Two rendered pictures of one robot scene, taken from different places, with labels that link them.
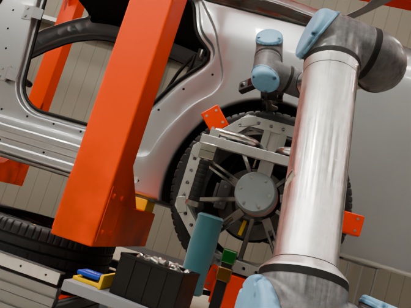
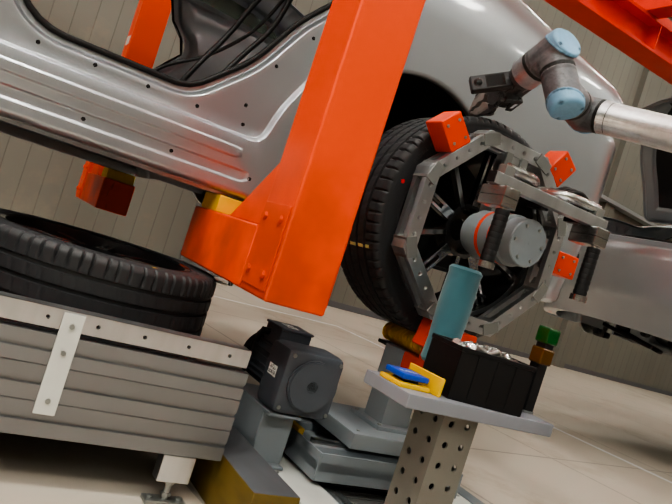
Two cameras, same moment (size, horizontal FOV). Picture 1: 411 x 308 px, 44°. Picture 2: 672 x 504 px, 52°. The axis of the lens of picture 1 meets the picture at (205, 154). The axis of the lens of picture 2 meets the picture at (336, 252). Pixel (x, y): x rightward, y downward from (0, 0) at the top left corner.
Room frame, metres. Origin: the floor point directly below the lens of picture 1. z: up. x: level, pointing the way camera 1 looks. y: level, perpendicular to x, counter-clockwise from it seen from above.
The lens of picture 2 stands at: (0.56, 1.35, 0.67)
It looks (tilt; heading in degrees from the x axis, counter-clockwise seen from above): 0 degrees down; 319
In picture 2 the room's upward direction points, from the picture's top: 18 degrees clockwise
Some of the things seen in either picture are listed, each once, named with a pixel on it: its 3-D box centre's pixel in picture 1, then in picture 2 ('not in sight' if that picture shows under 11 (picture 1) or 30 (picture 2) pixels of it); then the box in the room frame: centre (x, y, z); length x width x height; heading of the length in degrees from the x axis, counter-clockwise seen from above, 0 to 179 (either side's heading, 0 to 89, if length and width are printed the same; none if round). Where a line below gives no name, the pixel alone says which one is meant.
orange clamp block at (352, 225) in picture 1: (347, 223); (557, 263); (1.73, -0.53, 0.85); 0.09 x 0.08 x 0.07; 79
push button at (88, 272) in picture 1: (92, 275); (406, 376); (1.53, 0.21, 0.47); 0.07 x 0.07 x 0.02; 79
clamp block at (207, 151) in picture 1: (209, 153); (498, 196); (1.62, -0.01, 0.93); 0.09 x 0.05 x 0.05; 169
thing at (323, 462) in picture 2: not in sight; (360, 451); (1.96, -0.20, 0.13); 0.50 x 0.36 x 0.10; 79
